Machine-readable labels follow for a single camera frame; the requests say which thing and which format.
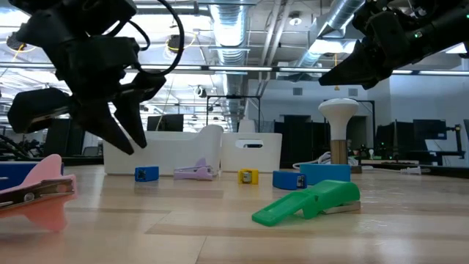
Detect yellow hanging cord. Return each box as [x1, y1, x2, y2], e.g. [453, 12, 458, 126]
[332, 53, 340, 92]

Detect pink staple remover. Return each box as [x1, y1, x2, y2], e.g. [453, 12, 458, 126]
[0, 153, 78, 232]

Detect black partition panel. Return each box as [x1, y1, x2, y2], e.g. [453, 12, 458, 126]
[45, 117, 89, 158]

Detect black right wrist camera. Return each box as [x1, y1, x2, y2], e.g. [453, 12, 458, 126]
[353, 0, 411, 47]

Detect small blue sharpener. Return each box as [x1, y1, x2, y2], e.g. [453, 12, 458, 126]
[134, 166, 160, 183]

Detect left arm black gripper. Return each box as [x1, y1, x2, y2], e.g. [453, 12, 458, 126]
[7, 36, 168, 156]

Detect black left camera cable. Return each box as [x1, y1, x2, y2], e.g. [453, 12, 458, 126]
[126, 0, 185, 77]

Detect purple staple remover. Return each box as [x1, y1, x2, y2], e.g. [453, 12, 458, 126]
[173, 157, 218, 181]

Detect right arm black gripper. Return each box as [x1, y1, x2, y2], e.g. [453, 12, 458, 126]
[318, 36, 426, 92]

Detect yellow sharpener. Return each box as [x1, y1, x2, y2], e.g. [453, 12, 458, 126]
[237, 168, 259, 186]

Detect large green stapler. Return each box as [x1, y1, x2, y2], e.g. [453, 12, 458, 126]
[251, 179, 362, 227]

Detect white mushroom table lamp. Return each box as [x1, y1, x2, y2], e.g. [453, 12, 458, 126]
[317, 98, 363, 175]

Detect long linear ceiling light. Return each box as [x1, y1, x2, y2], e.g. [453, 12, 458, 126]
[0, 62, 469, 76]

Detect black background monitor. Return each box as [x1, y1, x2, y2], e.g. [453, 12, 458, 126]
[146, 114, 185, 132]

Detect black hanging ceiling device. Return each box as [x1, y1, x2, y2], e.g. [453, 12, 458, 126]
[166, 34, 186, 54]

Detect black monitors on arm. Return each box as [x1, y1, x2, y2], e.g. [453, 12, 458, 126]
[374, 118, 466, 166]

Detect white plastic bin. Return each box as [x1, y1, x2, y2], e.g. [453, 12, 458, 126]
[221, 132, 284, 173]
[102, 123, 224, 176]

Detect black cabinet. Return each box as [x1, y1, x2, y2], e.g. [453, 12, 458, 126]
[273, 114, 333, 169]

